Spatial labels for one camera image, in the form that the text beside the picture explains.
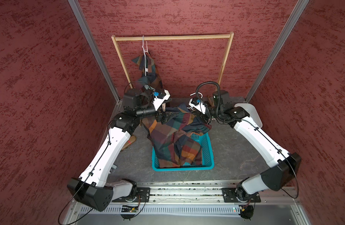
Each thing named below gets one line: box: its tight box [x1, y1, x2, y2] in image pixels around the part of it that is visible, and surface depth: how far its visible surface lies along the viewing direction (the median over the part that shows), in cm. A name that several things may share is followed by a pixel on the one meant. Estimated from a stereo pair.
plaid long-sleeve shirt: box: [141, 103, 212, 168], surface depth 76 cm
